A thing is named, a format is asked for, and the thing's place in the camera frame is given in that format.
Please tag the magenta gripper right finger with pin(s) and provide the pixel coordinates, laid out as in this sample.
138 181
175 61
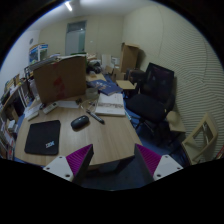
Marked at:
153 165

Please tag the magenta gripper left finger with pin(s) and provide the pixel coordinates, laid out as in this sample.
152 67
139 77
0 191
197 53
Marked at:
72 167

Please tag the black IBM mouse pad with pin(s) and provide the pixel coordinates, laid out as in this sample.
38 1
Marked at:
43 138

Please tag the black computer mouse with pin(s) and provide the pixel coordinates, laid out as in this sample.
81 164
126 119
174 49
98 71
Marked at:
80 122

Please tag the beige wooden chair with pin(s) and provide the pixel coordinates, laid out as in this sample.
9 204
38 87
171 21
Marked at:
200 139

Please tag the black marker pen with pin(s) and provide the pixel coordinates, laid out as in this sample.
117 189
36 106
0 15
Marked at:
95 117

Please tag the white remote control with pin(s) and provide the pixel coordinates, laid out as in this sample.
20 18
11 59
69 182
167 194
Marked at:
50 108

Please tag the white power strip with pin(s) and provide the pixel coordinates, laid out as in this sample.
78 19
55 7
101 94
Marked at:
32 116

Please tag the white open book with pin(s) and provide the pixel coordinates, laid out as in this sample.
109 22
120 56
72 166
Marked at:
112 105

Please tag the black office chair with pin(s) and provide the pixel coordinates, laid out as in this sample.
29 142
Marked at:
152 99

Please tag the blue book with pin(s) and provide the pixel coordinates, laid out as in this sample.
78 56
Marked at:
104 87

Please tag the small cardboard box on chair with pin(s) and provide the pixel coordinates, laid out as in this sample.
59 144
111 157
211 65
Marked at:
125 84

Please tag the large brown cardboard box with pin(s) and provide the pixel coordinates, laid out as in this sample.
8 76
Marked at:
62 79

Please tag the tall cardboard box background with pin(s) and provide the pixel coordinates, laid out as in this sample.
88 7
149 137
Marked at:
129 55

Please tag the grey door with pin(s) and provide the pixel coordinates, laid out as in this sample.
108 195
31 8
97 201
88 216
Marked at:
75 38

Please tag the ceiling light strip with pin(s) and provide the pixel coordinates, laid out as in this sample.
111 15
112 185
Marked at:
67 4

